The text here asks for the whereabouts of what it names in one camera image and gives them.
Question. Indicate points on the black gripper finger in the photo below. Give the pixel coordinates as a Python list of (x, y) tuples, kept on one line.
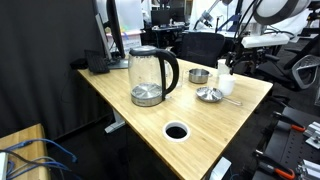
[(229, 65)]

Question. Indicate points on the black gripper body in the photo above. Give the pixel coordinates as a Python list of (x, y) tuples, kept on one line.
[(246, 55)]

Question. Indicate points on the white ceramic mug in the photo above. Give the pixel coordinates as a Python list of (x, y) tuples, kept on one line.
[(226, 85)]

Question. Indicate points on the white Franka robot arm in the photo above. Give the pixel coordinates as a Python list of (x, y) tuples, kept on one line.
[(283, 10)]

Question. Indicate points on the black mesh office chair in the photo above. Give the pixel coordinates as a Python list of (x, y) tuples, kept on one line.
[(201, 48)]

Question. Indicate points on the small steel pot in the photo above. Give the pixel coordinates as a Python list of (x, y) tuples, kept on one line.
[(198, 76)]

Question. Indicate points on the glass electric kettle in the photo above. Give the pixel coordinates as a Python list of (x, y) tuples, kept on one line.
[(150, 76)]

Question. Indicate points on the white printed cardboard box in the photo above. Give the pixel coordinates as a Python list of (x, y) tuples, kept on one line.
[(130, 40)]

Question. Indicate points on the black computer monitor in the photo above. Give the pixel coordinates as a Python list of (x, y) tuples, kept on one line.
[(115, 30)]

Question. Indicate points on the black box on desk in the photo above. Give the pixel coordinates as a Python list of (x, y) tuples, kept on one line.
[(96, 61)]

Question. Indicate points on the black curtain divider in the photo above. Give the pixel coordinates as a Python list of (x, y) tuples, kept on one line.
[(43, 56)]

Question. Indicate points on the grey frame office chair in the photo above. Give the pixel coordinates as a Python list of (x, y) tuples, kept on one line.
[(305, 71)]

